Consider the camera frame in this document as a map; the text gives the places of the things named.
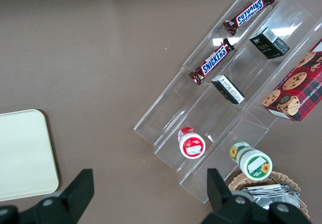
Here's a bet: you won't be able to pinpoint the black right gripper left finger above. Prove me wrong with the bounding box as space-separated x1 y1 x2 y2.
17 168 95 224

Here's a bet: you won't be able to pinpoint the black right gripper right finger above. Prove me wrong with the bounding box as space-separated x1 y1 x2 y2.
201 168 312 224

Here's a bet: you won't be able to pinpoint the light wicker basket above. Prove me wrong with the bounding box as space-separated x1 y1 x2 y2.
227 171 309 218

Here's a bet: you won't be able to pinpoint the beige rectangular tray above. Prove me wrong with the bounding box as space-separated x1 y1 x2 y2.
0 109 60 202

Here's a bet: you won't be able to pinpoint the stacked aluminium foil containers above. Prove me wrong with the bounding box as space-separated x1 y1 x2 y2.
237 183 301 211

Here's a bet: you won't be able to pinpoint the green lid sunflower jar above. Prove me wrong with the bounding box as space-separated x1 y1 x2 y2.
229 141 273 181

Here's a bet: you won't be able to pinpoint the red lid white jar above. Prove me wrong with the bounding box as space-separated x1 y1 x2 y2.
177 127 206 160

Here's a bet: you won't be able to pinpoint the clear acrylic stepped display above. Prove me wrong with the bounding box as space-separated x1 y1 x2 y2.
133 0 322 204

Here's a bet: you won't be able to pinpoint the small black carton box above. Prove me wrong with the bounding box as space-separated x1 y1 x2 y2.
210 74 246 106
249 27 290 60

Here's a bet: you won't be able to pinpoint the red plaid cookie box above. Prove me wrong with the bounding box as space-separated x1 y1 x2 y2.
261 38 322 122

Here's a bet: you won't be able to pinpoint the Snickers chocolate bar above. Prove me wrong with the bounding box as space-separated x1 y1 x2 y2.
189 38 235 86
223 0 275 36

